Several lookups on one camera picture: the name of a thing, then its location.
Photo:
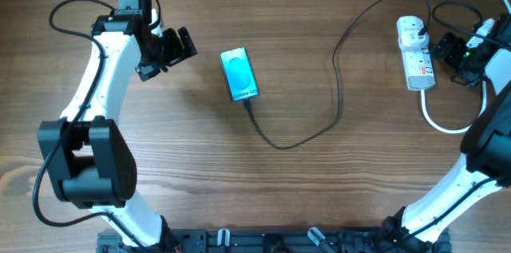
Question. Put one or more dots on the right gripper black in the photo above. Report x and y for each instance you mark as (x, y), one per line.
(451, 51)

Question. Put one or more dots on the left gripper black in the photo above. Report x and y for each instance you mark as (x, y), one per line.
(166, 53)

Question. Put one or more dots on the teal screen smartphone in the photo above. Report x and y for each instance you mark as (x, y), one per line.
(239, 74)

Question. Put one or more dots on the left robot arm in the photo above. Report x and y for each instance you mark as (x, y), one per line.
(84, 154)

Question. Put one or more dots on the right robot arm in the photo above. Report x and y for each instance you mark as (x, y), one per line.
(482, 168)

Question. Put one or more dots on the white charger plug adapter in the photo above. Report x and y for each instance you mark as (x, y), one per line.
(410, 40)

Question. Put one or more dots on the white power strip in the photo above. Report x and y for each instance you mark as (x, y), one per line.
(418, 67)

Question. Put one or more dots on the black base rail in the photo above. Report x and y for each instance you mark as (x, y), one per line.
(202, 241)

